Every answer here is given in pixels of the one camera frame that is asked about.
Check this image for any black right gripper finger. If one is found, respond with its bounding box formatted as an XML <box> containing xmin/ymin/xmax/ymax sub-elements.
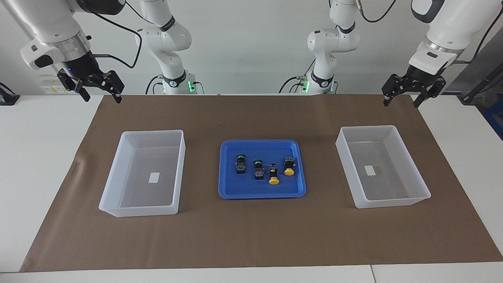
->
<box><xmin>100</xmin><ymin>70</ymin><xmax>125</xmax><ymax>104</ymax></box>
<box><xmin>57</xmin><ymin>70</ymin><xmax>91</xmax><ymax>102</ymax></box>

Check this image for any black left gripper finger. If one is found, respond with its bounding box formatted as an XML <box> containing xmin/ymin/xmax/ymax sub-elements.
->
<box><xmin>382</xmin><ymin>73</ymin><xmax>408</xmax><ymax>107</ymax></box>
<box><xmin>413</xmin><ymin>77</ymin><xmax>447</xmax><ymax>108</ymax></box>

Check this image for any black tripod stand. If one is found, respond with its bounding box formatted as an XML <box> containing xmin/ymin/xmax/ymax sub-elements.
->
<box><xmin>458</xmin><ymin>65</ymin><xmax>503</xmax><ymax>105</ymax></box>

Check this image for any blue crate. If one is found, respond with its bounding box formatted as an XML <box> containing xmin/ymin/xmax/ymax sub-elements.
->
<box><xmin>483</xmin><ymin>100</ymin><xmax>503</xmax><ymax>140</ymax></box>

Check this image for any translucent white plastic box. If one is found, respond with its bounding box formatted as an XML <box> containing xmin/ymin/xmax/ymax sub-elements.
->
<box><xmin>98</xmin><ymin>130</ymin><xmax>186</xmax><ymax>218</ymax></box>
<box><xmin>335</xmin><ymin>125</ymin><xmax>431</xmax><ymax>209</ymax></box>

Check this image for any blue plastic tray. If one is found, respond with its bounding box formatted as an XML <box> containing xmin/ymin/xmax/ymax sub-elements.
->
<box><xmin>218</xmin><ymin>139</ymin><xmax>307</xmax><ymax>199</ymax></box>

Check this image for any brown paper mat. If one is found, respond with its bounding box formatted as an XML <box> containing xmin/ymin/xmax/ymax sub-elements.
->
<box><xmin>20</xmin><ymin>94</ymin><xmax>503</xmax><ymax>272</ymax></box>

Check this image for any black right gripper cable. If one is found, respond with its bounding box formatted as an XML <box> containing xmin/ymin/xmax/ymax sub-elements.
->
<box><xmin>88</xmin><ymin>8</ymin><xmax>143</xmax><ymax>69</ymax></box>

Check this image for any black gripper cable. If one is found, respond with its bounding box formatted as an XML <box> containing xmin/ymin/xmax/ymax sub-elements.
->
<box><xmin>356</xmin><ymin>0</ymin><xmax>503</xmax><ymax>64</ymax></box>
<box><xmin>88</xmin><ymin>8</ymin><xmax>143</xmax><ymax>69</ymax></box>

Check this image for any white wall power strip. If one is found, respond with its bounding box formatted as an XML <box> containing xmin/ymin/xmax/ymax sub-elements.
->
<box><xmin>39</xmin><ymin>75</ymin><xmax>68</xmax><ymax>95</ymax></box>

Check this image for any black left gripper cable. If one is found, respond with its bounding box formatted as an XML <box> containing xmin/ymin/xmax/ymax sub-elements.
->
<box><xmin>356</xmin><ymin>0</ymin><xmax>503</xmax><ymax>64</ymax></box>

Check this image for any black device with cable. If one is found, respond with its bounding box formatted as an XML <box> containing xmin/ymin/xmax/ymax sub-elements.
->
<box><xmin>0</xmin><ymin>82</ymin><xmax>20</xmax><ymax>106</ymax></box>

